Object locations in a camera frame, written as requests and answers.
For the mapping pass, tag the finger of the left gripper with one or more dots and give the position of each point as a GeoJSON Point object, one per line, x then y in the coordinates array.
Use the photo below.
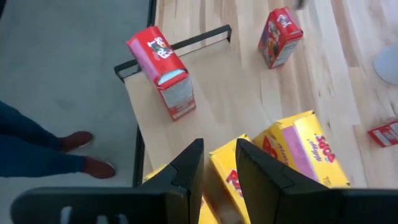
{"type": "Point", "coordinates": [301, 3]}

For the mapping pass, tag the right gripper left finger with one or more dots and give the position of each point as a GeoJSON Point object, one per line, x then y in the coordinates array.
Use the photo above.
{"type": "Point", "coordinates": [124, 205]}

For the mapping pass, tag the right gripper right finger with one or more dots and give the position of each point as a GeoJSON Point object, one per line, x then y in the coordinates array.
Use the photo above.
{"type": "Point", "coordinates": [295, 205]}

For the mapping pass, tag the red Froot Loops cereal box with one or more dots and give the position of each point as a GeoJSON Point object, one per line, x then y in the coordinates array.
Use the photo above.
{"type": "Point", "coordinates": [158, 53]}
{"type": "Point", "coordinates": [280, 37]}
{"type": "Point", "coordinates": [385, 134]}

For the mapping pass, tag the yellow Corn Pops cereal box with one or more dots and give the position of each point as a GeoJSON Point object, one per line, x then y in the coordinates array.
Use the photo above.
{"type": "Point", "coordinates": [224, 168]}
{"type": "Point", "coordinates": [207, 216]}
{"type": "Point", "coordinates": [311, 146]}

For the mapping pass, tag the person's shoe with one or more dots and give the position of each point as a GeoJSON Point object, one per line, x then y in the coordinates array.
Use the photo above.
{"type": "Point", "coordinates": [76, 140]}
{"type": "Point", "coordinates": [98, 168]}

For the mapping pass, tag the person's leg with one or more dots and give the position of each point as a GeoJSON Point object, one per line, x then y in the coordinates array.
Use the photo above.
{"type": "Point", "coordinates": [25, 127]}
{"type": "Point", "coordinates": [37, 161]}

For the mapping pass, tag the green plant white pot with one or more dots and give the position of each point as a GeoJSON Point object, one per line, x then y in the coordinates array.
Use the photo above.
{"type": "Point", "coordinates": [388, 65]}

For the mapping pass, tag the black metal table frame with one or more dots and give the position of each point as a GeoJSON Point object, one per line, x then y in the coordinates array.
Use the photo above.
{"type": "Point", "coordinates": [151, 12]}

